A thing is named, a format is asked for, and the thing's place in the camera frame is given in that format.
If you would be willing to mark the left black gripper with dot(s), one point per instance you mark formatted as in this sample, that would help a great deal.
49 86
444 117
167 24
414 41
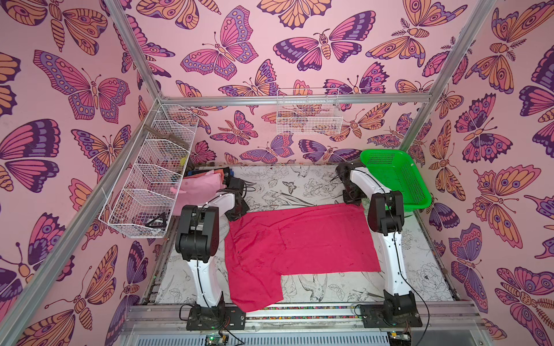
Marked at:
245 208

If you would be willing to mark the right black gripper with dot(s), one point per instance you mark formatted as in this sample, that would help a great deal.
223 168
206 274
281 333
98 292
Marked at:
346 189

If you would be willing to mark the magenta t-shirt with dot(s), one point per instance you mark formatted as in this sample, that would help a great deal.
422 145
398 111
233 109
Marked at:
262 247

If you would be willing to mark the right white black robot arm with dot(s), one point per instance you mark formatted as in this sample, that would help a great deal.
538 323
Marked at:
385 218

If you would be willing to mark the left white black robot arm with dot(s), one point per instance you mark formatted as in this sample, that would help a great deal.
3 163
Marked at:
197 241

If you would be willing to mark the folded light pink t-shirt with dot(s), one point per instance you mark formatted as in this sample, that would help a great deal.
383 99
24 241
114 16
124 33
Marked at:
197 189

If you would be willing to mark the green plastic basket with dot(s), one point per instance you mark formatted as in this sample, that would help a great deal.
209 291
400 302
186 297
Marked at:
396 170

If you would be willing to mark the black triangle object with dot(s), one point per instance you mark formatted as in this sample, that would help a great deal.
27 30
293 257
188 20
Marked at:
158 222

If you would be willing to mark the right green circuit board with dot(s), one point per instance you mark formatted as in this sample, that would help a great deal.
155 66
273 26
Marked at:
399 339

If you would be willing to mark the green circuit board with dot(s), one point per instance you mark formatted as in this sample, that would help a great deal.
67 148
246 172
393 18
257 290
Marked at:
399 339
216 340

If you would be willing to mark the left green circuit board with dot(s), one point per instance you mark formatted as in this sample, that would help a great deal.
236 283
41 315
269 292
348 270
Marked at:
216 340

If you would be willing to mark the long white wire basket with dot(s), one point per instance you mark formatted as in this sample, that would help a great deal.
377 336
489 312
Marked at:
157 162

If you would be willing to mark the small white wire basket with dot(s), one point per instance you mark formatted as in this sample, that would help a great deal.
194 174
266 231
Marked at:
309 112

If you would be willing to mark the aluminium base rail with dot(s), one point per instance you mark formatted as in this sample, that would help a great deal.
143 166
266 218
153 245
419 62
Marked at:
444 323

